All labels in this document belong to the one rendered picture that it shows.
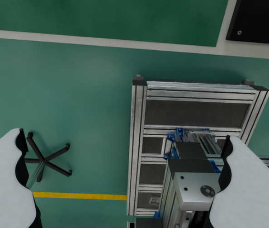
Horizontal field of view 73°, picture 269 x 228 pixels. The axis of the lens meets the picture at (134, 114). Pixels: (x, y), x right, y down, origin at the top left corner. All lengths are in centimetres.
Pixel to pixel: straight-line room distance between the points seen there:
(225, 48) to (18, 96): 139
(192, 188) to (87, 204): 181
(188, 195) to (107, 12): 48
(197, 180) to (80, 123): 116
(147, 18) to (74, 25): 18
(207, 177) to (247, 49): 36
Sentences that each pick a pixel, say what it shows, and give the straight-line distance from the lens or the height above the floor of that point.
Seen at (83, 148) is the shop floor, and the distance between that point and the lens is 167.
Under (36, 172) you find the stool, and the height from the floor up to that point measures 20.
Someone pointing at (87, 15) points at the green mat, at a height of 75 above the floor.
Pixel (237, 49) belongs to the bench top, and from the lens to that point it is 59.
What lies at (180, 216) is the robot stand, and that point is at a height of 98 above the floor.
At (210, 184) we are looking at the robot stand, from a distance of 53.
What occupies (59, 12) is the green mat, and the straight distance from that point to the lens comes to 54.
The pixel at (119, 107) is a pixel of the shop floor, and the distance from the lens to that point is 141.
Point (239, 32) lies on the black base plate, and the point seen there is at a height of 77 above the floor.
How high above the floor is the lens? 126
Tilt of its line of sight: 61 degrees down
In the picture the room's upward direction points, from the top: 178 degrees clockwise
